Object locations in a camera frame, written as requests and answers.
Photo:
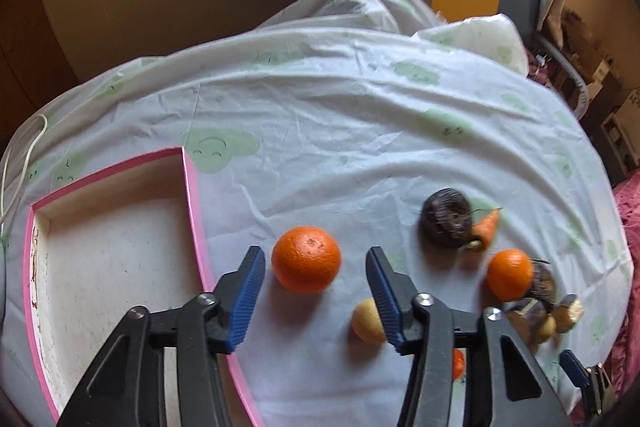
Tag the dark round purple fruit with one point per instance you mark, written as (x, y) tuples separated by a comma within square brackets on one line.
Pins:
[(446, 219)]

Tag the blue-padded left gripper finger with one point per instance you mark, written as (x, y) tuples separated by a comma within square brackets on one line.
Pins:
[(236, 295)]

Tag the large orange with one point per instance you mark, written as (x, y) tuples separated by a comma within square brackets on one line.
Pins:
[(306, 260)]

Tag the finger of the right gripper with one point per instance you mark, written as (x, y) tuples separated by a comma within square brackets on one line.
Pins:
[(574, 370)]

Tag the red cherry tomato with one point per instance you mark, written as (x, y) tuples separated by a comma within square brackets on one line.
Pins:
[(458, 364)]

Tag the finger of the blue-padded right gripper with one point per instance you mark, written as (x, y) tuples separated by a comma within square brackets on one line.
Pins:
[(393, 294)]

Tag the small orange carrot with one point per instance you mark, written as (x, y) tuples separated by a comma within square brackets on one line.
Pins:
[(484, 231)]

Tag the tan round longan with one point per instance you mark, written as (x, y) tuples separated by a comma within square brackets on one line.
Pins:
[(366, 323)]

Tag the pink-rimmed white tray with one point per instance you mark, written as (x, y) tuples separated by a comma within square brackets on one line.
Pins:
[(100, 243)]

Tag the small tan round fruit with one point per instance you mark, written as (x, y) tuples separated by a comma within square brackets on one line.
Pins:
[(546, 330)]

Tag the white patterned tablecloth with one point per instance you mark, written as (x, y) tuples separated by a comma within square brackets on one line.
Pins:
[(344, 115)]

